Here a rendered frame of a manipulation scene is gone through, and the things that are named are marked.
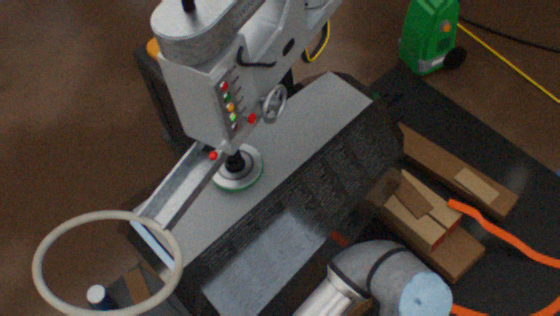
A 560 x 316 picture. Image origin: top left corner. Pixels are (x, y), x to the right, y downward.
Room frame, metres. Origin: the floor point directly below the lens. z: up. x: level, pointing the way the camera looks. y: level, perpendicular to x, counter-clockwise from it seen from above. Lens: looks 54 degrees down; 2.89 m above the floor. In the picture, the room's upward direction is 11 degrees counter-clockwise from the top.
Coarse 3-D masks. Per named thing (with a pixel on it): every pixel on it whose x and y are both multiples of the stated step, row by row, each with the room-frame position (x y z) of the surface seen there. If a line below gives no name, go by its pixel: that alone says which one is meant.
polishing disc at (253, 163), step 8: (240, 152) 1.51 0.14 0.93; (248, 152) 1.50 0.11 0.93; (256, 152) 1.49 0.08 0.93; (248, 160) 1.46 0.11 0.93; (256, 160) 1.45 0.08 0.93; (224, 168) 1.44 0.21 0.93; (248, 168) 1.42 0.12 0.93; (256, 168) 1.41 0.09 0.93; (216, 176) 1.41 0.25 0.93; (224, 176) 1.41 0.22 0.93; (232, 176) 1.40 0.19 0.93; (240, 176) 1.39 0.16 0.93; (248, 176) 1.38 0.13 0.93; (256, 176) 1.38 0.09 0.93; (224, 184) 1.37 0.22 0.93; (232, 184) 1.36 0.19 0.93; (240, 184) 1.35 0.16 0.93; (248, 184) 1.35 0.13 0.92
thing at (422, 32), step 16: (416, 0) 2.71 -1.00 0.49; (432, 0) 2.63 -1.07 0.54; (448, 0) 2.59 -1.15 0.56; (416, 16) 2.66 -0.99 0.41; (432, 16) 2.56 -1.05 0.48; (448, 16) 2.56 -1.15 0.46; (416, 32) 2.61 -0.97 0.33; (432, 32) 2.53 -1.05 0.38; (448, 32) 2.56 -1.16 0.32; (400, 48) 2.72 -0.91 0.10; (416, 48) 2.57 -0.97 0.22; (432, 48) 2.53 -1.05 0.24; (448, 48) 2.57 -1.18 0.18; (416, 64) 2.54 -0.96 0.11; (432, 64) 2.52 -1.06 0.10; (448, 64) 2.52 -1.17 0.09
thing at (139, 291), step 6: (132, 270) 1.55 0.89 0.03; (138, 270) 1.55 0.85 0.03; (126, 276) 1.52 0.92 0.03; (132, 276) 1.52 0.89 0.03; (138, 276) 1.51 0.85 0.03; (126, 282) 1.49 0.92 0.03; (132, 282) 1.48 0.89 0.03; (138, 282) 1.48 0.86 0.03; (144, 282) 1.47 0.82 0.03; (132, 288) 1.45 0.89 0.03; (138, 288) 1.44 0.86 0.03; (144, 288) 1.43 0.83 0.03; (132, 294) 1.41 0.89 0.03; (138, 294) 1.40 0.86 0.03; (144, 294) 1.40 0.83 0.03; (150, 294) 1.39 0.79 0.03; (138, 300) 1.37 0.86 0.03; (144, 300) 1.36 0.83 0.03
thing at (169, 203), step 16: (192, 144) 1.40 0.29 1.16; (192, 160) 1.36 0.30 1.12; (208, 160) 1.35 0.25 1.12; (224, 160) 1.33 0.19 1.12; (176, 176) 1.30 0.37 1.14; (192, 176) 1.29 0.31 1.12; (208, 176) 1.26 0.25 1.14; (160, 192) 1.23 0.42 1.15; (176, 192) 1.24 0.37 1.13; (192, 192) 1.20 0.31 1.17; (144, 208) 1.16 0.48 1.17; (160, 208) 1.18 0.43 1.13; (176, 208) 1.14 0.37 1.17; (176, 224) 1.11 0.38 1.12
